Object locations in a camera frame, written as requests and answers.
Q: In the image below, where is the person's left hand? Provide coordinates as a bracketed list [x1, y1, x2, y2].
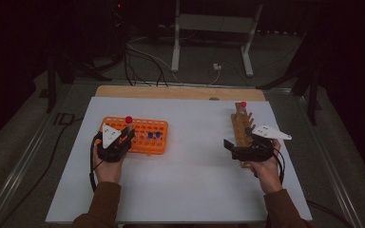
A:
[92, 143, 128, 184]

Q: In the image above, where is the black tripod stand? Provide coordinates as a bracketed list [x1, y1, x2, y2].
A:
[46, 51, 113, 114]
[256, 31, 322, 126]

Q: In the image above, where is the person's right hand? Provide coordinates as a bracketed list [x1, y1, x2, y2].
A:
[248, 138, 283, 196]

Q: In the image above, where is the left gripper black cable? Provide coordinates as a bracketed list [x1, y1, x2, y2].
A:
[89, 132, 106, 193]

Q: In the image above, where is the wooden test tube rack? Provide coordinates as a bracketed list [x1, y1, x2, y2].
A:
[230, 102, 258, 169]

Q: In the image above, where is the black floor cable bundle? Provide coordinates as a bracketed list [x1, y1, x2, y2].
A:
[123, 44, 169, 87]

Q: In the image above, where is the white table cover sheet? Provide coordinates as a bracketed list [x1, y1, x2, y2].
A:
[45, 96, 313, 224]

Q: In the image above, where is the white floor cable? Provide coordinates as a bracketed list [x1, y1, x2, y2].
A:
[126, 37, 222, 86]

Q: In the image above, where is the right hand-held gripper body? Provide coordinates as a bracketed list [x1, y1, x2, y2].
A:
[230, 124, 293, 163]

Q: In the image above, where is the long black floor cable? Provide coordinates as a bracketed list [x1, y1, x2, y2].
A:
[0, 117, 85, 227]

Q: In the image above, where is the metal stand frame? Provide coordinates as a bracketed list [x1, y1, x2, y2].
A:
[170, 0, 264, 78]

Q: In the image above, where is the orange plastic tube rack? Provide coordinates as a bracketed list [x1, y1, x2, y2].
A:
[94, 116, 169, 156]

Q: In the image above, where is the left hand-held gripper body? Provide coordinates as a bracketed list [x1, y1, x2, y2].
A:
[96, 123, 133, 163]

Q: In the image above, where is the aluminium frame rail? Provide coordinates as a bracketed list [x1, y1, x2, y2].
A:
[0, 104, 61, 228]
[294, 91, 365, 228]

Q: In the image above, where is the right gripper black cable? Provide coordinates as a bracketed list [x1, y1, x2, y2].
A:
[265, 146, 355, 228]

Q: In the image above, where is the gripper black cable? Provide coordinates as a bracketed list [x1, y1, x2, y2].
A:
[89, 132, 106, 193]
[265, 146, 355, 228]

